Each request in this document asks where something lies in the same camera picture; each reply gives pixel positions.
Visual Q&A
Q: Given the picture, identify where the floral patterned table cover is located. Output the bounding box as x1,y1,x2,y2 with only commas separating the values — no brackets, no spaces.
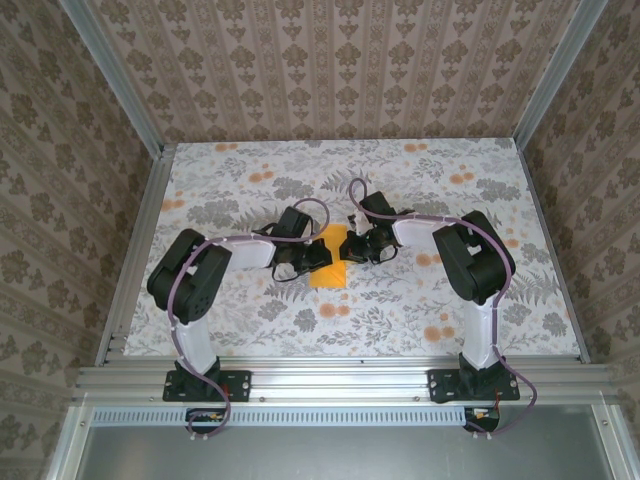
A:
122,139,584,359

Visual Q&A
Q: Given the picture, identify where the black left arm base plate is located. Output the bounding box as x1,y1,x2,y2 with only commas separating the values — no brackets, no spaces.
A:
162,368,253,404

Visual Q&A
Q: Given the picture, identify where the aluminium corner post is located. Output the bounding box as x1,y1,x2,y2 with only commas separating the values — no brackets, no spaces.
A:
58,0,169,156
512,0,609,146

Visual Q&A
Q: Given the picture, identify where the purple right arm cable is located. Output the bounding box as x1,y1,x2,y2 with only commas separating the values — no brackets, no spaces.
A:
348,178,541,441

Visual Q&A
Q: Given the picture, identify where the aluminium side rail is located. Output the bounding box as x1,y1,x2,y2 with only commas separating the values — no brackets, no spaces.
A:
517,139,594,364
94,144,176,366

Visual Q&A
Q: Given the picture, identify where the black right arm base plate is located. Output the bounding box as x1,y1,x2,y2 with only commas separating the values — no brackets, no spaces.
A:
427,368,521,404

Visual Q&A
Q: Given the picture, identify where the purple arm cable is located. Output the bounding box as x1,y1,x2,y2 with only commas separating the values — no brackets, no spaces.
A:
166,197,331,444
348,178,541,441

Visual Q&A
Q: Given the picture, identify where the grey sheet metal panel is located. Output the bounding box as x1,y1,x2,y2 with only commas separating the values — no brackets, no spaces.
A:
74,424,616,480

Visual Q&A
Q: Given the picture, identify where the slotted grey cable duct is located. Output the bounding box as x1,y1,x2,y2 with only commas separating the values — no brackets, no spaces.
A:
92,405,614,427

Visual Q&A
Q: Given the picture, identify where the small black connector board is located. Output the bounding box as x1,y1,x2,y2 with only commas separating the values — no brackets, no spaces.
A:
462,404,502,434
185,407,226,434

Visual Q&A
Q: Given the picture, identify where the aluminium cross rail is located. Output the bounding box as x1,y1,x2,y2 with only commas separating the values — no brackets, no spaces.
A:
74,363,619,404

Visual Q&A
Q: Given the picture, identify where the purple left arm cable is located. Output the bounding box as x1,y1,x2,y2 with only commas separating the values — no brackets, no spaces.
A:
166,197,331,444

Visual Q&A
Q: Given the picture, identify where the orange cloth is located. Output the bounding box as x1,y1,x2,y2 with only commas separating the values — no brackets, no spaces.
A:
308,223,349,290

